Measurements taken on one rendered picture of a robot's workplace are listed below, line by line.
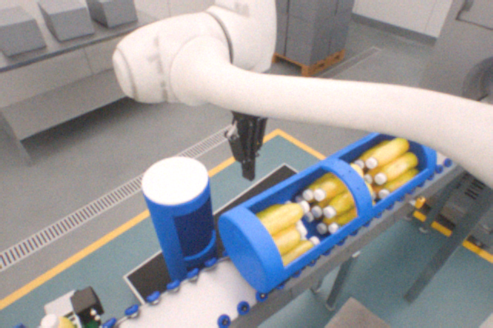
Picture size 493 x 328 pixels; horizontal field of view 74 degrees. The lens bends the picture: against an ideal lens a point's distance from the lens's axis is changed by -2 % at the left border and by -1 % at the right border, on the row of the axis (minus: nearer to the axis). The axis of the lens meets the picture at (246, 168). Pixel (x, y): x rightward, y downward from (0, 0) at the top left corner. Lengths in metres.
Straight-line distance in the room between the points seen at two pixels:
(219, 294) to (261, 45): 0.88
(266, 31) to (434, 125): 0.30
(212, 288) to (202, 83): 0.90
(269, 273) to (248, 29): 0.68
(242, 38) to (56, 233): 2.46
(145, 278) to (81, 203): 1.02
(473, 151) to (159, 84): 0.39
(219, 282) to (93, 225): 1.69
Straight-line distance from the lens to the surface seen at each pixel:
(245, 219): 1.00
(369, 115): 0.42
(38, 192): 3.23
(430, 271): 2.14
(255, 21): 0.56
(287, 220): 1.08
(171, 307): 1.22
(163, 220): 1.43
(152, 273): 2.21
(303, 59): 4.29
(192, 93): 0.47
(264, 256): 0.98
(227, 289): 1.23
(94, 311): 1.23
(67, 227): 2.84
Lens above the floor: 2.03
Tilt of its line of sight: 44 degrees down
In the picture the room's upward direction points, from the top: straight up
